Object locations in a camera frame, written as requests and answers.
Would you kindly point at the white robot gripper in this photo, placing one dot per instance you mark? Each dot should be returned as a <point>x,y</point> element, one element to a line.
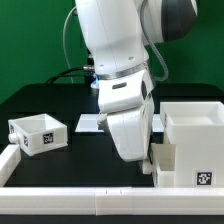
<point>130,130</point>

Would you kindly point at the white drawer box with knob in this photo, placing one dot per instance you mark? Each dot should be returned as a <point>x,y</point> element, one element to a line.
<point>162,158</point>

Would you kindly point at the white drawer cabinet housing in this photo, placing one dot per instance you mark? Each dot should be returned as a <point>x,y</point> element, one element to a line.
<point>197,131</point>

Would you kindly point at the white drawer box without knob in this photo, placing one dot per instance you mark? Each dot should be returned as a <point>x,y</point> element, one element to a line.
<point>37,134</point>

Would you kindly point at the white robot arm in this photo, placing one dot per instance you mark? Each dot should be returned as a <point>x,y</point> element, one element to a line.
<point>116,33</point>

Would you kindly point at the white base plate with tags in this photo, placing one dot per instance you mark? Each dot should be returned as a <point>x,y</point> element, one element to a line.
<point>88,123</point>

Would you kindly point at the white front fence rail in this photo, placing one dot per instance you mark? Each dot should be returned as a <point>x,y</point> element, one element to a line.
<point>112,201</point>

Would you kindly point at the white fence rail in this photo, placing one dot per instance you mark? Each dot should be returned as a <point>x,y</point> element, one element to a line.
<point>9,159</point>
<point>112,201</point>

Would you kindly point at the white left fence rail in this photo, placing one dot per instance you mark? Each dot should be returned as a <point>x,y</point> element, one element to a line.
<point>9,159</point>

